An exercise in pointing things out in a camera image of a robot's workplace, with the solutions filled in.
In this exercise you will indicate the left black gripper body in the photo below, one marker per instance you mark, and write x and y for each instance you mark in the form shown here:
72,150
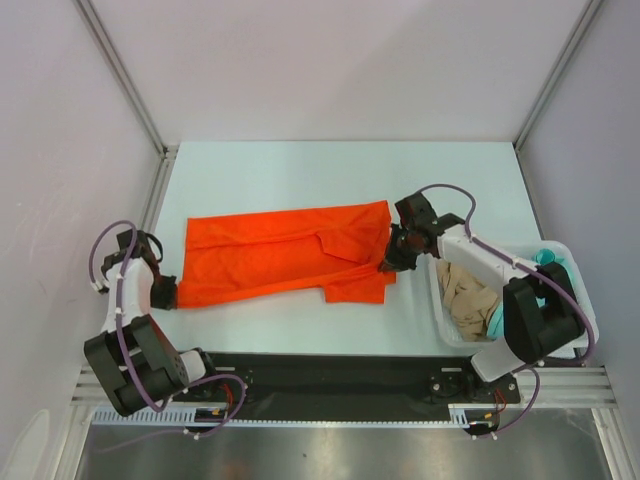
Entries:
163,291

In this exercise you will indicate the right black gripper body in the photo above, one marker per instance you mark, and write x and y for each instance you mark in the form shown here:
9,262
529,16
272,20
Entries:
401,253

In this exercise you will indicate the orange t-shirt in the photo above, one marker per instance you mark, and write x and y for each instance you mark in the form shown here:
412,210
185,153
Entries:
335,249

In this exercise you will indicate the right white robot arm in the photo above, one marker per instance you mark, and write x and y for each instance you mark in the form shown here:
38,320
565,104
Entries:
541,306

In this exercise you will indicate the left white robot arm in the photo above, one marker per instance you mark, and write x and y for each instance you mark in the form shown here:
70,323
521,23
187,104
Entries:
133,360

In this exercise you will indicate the beige t-shirt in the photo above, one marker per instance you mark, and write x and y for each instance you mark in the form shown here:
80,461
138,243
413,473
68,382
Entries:
469,302

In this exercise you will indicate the white plastic basket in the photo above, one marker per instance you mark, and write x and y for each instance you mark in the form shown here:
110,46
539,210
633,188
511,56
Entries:
526,251

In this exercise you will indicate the teal t-shirt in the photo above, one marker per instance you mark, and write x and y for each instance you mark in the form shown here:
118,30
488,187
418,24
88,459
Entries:
544,256

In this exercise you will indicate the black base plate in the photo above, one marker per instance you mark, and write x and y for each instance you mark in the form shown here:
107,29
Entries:
360,387

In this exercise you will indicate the left aluminium frame post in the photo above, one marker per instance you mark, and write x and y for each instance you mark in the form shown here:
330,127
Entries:
107,48

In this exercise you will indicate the aluminium frame post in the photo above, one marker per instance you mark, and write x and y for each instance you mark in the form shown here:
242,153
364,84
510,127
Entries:
107,48
568,53

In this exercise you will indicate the white slotted cable duct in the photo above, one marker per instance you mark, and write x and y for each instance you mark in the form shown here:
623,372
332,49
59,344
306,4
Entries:
206,417

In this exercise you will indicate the right aluminium frame post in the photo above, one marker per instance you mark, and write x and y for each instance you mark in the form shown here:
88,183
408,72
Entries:
568,53

